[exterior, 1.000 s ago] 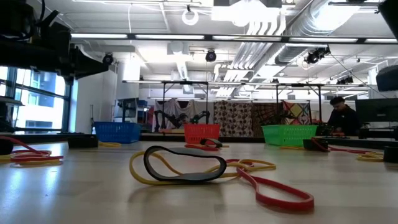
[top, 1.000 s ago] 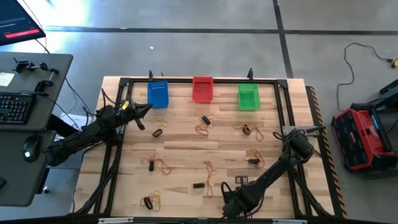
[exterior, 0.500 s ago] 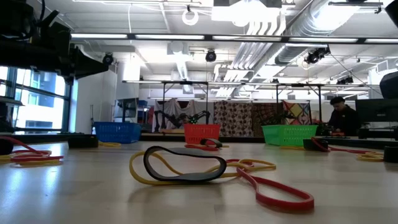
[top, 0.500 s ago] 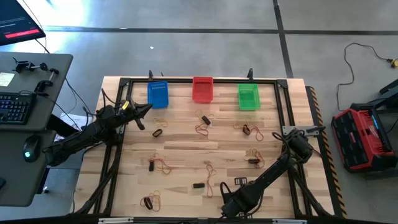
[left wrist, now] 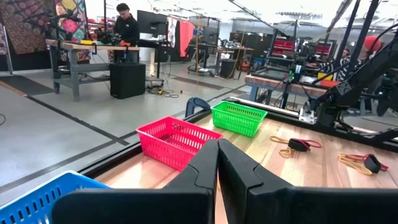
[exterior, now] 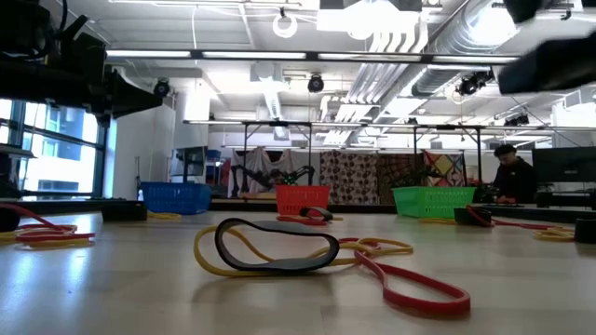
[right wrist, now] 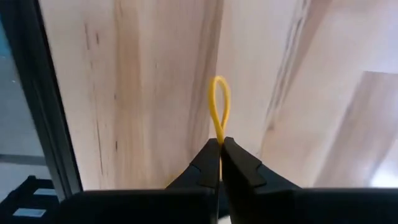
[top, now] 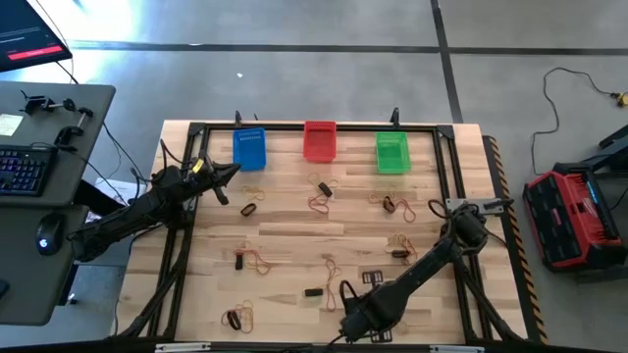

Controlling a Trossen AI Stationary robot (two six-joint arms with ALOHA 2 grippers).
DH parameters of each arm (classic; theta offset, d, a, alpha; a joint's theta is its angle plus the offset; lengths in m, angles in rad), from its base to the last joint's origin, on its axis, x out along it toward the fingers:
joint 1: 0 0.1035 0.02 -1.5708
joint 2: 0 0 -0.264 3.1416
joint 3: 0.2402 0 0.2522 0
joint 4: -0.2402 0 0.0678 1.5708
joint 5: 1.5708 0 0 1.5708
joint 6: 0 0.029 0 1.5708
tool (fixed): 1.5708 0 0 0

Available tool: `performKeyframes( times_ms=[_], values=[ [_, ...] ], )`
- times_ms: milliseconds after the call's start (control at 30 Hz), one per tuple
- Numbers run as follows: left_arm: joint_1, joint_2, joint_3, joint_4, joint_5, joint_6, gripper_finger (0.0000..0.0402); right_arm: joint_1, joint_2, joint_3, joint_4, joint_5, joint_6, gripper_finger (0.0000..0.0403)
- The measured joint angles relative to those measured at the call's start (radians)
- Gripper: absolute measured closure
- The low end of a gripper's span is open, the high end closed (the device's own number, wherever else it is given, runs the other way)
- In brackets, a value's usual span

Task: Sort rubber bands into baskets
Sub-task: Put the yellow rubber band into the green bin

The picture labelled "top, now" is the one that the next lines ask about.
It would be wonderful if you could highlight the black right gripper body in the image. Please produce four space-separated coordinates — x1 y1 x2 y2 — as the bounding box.
342 269 393 344

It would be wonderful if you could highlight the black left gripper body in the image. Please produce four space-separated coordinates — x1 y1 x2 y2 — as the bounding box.
187 157 231 207

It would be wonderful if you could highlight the blue plastic basket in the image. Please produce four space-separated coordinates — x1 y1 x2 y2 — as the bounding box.
232 126 268 173

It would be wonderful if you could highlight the white paper sheet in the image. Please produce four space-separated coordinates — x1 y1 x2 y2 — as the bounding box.
93 176 148 206

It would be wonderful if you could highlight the red plastic basket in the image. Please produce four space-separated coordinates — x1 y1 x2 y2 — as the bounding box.
302 120 339 164

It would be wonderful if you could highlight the black desk clamp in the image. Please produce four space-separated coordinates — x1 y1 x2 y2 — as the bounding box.
52 106 94 151
19 89 78 117

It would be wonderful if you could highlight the yellow black hazard strip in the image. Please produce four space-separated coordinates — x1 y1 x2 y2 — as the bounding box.
483 135 550 345

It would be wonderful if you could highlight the green plastic basket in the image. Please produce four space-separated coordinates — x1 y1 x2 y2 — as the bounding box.
375 130 412 176

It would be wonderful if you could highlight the black computer mouse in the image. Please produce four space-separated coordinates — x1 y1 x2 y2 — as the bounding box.
34 213 66 257

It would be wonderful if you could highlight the black backlit keyboard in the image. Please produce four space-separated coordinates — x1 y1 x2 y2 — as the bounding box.
0 144 59 198

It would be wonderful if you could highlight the pale yellow sticky note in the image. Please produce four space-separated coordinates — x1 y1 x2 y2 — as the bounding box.
0 113 25 137

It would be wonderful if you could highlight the grey desk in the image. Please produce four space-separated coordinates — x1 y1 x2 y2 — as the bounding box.
0 81 118 328

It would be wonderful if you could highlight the red and black toolbox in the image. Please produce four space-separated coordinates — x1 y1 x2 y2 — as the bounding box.
522 161 628 274

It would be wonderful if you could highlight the computer monitor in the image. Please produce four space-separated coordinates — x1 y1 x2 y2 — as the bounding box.
0 0 74 74

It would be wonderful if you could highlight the black metal stand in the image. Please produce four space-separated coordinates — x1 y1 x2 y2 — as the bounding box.
597 123 628 166

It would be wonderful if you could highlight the black aluminium table frame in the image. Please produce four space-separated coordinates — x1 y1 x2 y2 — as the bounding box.
117 121 524 344

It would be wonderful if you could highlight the silver metal bracket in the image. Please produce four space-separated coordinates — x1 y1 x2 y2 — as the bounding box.
154 342 212 353
429 344 486 353

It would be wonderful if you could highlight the grey metal bracket plate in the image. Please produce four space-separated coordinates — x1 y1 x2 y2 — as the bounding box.
445 197 506 216

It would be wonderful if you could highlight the black floor cable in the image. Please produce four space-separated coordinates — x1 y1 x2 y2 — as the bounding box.
531 67 617 177

